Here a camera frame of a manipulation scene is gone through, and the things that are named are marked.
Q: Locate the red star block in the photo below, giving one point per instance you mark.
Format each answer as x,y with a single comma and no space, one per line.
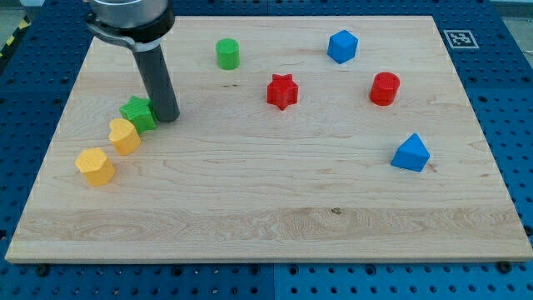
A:
282,91

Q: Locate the green star block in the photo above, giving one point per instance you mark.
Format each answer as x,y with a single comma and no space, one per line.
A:
140,113

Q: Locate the light wooden board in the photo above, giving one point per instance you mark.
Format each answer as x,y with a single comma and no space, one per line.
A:
236,180

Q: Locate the green cylinder block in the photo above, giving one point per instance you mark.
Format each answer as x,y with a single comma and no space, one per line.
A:
227,50

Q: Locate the blue cube block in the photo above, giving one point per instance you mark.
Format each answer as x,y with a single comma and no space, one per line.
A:
342,46

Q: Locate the red cylinder block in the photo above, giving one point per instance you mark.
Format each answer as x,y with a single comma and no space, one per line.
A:
384,88

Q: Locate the yellow heart block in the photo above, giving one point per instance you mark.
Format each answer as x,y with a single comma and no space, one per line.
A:
124,136

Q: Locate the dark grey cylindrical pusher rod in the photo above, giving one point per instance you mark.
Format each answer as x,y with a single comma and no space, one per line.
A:
153,69

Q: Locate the blue triangular prism block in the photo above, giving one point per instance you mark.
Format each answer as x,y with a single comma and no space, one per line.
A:
412,154

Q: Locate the yellow hexagon block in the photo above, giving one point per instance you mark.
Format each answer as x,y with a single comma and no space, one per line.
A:
95,166

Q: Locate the white fiducial marker tag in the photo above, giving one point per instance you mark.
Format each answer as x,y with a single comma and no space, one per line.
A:
460,39

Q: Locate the black board stop bolt left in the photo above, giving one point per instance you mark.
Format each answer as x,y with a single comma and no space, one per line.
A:
42,270

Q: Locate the black board stop bolt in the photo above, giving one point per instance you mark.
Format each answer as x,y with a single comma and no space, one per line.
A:
42,270
504,267

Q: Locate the black board stop bolt right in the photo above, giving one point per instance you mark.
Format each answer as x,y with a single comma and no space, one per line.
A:
504,267

